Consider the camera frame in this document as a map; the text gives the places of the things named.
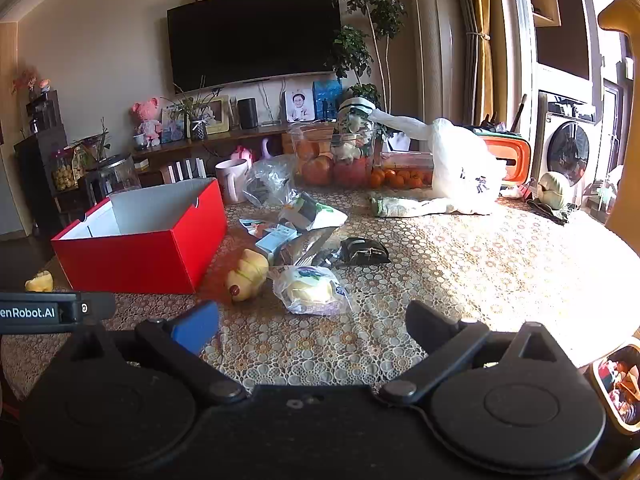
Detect crumpled clear plastic bag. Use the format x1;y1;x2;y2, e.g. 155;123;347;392
244;156;302;208

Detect yellow curtain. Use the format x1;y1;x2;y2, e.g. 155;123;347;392
462;0;513;128

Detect pink flowers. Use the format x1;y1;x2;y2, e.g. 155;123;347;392
12;66;52;97

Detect small potted grass plant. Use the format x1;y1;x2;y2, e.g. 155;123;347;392
171;76;223;142

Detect white standing air conditioner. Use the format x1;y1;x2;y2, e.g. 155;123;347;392
407;0;472;128

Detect white router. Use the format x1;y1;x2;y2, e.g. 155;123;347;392
161;157;208;184

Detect yellow bin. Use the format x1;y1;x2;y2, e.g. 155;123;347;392
585;337;640;434

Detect leafy plant in dotted pot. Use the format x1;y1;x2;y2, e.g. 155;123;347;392
74;119;112;167

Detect pink doll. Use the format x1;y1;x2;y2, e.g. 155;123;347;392
132;98;164;147

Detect black television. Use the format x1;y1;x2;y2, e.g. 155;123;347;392
166;0;342;94

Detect glass kettle with black lid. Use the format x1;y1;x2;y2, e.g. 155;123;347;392
81;153;144;207

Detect black pouch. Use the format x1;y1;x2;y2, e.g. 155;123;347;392
340;237;391;266

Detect green white ceramic jar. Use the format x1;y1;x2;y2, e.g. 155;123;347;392
336;98;377;162

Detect silver foil bag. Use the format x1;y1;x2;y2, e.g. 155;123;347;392
280;227;347;267

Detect clear bag with yellow item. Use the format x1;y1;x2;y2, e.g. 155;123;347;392
271;265;352;317

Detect green round hat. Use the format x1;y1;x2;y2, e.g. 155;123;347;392
539;170;572;210

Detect white orange snack packet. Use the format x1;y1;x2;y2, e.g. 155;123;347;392
239;217;277;239

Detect pastel picture card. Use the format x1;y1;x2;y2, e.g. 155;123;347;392
160;107;186;142

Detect small yellow toy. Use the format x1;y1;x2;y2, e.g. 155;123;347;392
25;270;55;292

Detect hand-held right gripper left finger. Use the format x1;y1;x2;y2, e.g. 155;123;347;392
67;301;248;406

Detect jar of yellow snacks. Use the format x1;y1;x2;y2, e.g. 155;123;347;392
51;152;79;192

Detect orange white container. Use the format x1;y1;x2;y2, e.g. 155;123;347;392
474;134;532;184

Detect yellow photo frame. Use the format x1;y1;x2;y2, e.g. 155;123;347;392
200;95;231;135

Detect red cardboard box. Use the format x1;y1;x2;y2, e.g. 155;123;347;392
51;178;228;295

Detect tall potted tree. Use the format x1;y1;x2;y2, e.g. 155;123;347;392
326;0;407;113

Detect wooden TV cabinet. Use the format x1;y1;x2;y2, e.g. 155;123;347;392
129;119;347;173

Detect black speaker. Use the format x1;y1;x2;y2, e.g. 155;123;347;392
237;98;260;130

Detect portrait photo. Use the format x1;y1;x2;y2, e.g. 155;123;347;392
284;89;317;124

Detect pink mug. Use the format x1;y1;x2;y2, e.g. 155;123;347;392
215;159;251;205

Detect clear tray of tangerines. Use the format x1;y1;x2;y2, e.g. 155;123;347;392
369;151;436;190

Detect white plastic bag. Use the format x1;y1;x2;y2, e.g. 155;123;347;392
369;109;507;217

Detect washing machine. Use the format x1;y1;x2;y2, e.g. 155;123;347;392
531;90;599;197

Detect dark cabinet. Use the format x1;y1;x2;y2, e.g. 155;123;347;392
14;90;69;237

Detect tissue pack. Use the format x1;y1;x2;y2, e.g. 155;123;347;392
277;192;348;233

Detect clear jar of fruit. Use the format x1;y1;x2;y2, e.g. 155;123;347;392
289;122;382;187

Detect tall yellow toy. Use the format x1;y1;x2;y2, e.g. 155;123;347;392
597;0;640;233

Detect round desktop with lace cloth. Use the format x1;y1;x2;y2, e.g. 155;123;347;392
0;187;640;406

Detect small printed carton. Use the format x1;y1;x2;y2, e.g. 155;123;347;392
255;225;299;257

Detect yellow plush toy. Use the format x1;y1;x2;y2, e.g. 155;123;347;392
224;249;271;303

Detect blue picture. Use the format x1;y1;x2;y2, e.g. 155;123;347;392
313;80;344;121

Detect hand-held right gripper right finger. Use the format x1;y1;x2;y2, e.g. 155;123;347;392
378;301;568;404

